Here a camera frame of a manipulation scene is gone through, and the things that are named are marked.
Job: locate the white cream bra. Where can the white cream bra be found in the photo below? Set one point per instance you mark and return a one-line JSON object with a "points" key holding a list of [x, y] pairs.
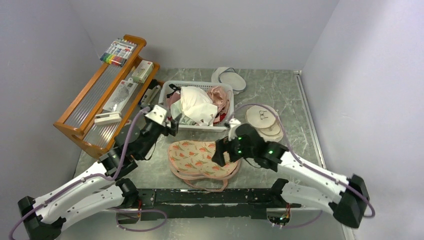
{"points": [[197, 105]]}

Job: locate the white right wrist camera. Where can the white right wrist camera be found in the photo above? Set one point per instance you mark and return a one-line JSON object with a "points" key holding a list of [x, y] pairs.
{"points": [[232, 123]]}

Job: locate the white green small box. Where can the white green small box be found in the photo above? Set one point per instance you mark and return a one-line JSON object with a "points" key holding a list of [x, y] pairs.
{"points": [[142, 72]]}

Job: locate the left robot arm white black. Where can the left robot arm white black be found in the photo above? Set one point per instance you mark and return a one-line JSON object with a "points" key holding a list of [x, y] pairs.
{"points": [[102, 186]]}

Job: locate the white clip tool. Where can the white clip tool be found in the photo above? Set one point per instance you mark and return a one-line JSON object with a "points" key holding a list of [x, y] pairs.
{"points": [[107, 118]]}

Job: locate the floral peach mesh laundry bag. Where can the floral peach mesh laundry bag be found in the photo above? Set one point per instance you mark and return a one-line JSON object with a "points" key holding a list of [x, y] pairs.
{"points": [[191, 160]]}

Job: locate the white bag blue trim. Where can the white bag blue trim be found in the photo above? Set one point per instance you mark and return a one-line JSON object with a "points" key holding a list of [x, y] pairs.
{"points": [[228, 75]]}

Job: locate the black stapler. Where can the black stapler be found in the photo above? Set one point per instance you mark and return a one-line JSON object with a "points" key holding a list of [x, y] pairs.
{"points": [[152, 90]]}

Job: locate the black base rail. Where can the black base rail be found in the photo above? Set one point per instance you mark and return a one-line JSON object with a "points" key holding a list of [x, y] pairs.
{"points": [[194, 203]]}

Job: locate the coloured marker pen pack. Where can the coloured marker pen pack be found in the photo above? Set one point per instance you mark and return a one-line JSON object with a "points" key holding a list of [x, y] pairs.
{"points": [[118, 52]]}

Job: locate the light green garment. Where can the light green garment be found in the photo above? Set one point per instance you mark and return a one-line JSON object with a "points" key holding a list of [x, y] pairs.
{"points": [[177, 114]]}

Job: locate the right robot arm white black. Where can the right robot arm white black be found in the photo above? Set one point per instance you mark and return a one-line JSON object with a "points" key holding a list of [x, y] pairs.
{"points": [[345, 198]]}

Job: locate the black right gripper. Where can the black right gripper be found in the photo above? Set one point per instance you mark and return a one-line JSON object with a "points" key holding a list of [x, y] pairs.
{"points": [[222, 145]]}

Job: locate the pink satin bra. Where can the pink satin bra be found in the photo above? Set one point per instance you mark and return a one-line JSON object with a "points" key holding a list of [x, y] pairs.
{"points": [[220, 98]]}

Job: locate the wooden tiered shelf rack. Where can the wooden tiered shelf rack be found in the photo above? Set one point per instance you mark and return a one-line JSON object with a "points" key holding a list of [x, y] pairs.
{"points": [[77, 122]]}

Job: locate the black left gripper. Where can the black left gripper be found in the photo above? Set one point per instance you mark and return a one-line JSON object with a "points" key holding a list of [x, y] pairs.
{"points": [[174, 127]]}

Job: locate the clear plastic packet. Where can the clear plastic packet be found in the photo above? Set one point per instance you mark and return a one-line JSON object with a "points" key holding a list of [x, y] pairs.
{"points": [[121, 95]]}

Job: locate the white plastic laundry basket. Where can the white plastic laundry basket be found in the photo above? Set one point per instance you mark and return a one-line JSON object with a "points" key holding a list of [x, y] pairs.
{"points": [[220, 127]]}

